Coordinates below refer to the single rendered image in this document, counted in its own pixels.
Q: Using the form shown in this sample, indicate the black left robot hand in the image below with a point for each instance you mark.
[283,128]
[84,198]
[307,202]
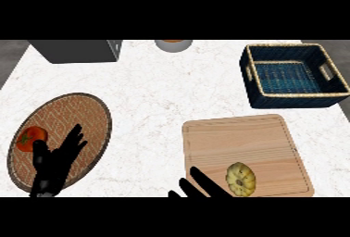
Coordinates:
[56,166]

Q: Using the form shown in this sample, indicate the red tomato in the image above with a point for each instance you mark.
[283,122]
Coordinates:
[32,138]

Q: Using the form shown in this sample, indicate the dark grey box appliance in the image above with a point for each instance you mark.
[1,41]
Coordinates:
[76,51]

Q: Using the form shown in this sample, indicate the grey round cup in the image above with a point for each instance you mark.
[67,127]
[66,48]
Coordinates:
[174,45]

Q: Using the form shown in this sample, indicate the dark blue wicker basket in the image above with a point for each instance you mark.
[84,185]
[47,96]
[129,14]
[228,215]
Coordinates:
[292,75]

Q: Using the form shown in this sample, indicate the pale wooden cutting board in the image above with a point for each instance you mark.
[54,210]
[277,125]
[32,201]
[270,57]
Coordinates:
[246,151]

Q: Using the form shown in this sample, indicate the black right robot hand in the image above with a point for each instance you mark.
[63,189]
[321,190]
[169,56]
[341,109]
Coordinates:
[200,185]

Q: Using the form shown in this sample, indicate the round brown woven placemat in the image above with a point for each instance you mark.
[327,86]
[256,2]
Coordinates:
[60,142]

